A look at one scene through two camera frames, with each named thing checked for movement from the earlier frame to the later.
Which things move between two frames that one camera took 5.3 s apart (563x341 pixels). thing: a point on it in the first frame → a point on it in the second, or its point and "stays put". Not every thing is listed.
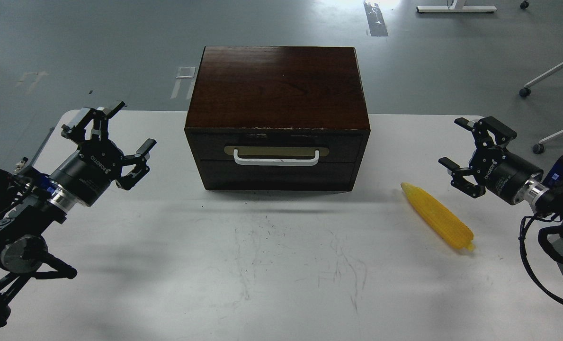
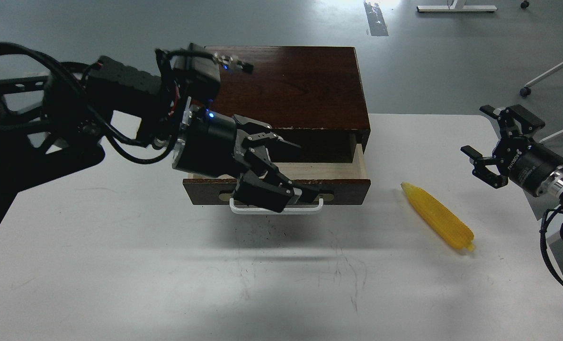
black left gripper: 86,175 → 207,147
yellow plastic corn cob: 449,228 stays put
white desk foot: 458,6 stays put
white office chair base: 539,148 stays put
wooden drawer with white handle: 299,148 → 349,183
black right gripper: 502,172 → 526,163
